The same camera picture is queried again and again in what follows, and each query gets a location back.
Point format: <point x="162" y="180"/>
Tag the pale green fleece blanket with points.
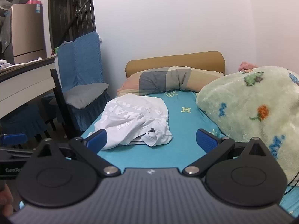
<point x="252" y="112"/>

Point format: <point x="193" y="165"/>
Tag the teal bed sheet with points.
<point x="186" y="119"/>

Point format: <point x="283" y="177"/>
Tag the white desk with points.
<point x="25" y="81"/>

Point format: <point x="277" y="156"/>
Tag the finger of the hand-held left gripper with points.
<point x="14" y="139"/>

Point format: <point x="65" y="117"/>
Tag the pink cloth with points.
<point x="246" y="65"/>

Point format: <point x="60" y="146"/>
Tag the tan bed headboard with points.
<point x="177" y="59"/>

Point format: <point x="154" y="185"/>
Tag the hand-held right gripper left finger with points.
<point x="97" y="140"/>

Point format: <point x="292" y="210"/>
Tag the dark barred window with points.
<point x="70" y="9"/>

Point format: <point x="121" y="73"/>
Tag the pink lid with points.
<point x="34" y="2"/>

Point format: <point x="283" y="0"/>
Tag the black chair frame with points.
<point x="59" y="98"/>

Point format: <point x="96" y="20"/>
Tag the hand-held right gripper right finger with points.
<point x="206" y="141"/>

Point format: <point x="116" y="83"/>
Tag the grey seat cushion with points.
<point x="84" y="94"/>

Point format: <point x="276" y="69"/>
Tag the checked pillow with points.
<point x="168" y="79"/>

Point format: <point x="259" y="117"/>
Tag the person's left hand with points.
<point x="5" y="200"/>

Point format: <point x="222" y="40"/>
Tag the grey hanging cloth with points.
<point x="5" y="32"/>

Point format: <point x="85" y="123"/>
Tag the green cup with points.
<point x="56" y="50"/>

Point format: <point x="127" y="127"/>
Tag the blue covered chair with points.
<point x="81" y="60"/>

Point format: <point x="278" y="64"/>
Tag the white printed t-shirt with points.
<point x="137" y="119"/>

